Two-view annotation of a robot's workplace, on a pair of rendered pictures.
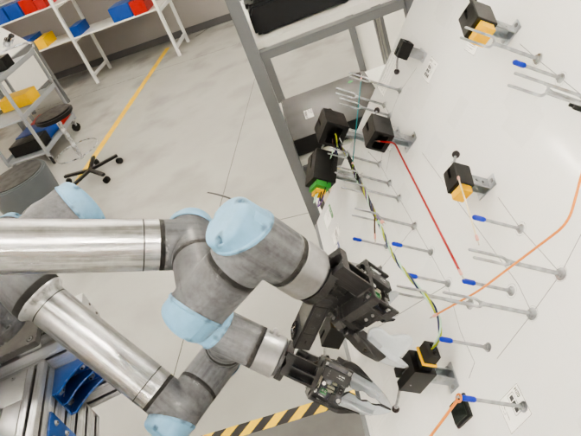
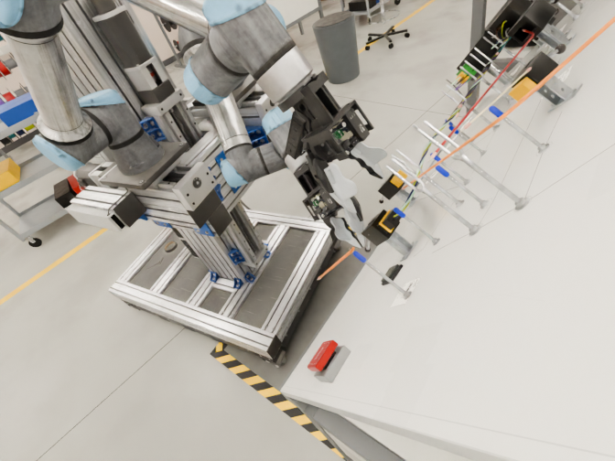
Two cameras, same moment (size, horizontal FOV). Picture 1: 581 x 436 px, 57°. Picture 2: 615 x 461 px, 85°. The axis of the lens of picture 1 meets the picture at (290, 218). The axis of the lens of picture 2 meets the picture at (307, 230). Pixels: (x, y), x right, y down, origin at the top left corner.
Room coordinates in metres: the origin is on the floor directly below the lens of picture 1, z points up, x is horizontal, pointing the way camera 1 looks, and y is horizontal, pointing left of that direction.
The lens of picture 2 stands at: (0.15, -0.30, 1.61)
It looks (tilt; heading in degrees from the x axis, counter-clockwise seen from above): 43 degrees down; 44
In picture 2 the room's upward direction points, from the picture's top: 22 degrees counter-clockwise
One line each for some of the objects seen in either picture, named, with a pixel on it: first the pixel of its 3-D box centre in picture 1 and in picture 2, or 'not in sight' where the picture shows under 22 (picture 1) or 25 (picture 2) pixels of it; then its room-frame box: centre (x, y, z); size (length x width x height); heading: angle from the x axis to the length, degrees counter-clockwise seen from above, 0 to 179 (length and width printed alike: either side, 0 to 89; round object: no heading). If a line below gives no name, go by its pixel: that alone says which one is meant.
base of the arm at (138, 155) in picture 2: not in sight; (134, 148); (0.63, 0.75, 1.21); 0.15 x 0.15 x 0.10
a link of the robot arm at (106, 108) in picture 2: not in sight; (107, 115); (0.62, 0.75, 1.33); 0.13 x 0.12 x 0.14; 4
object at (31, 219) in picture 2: not in sight; (37, 169); (1.00, 3.50, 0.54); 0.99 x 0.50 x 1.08; 156
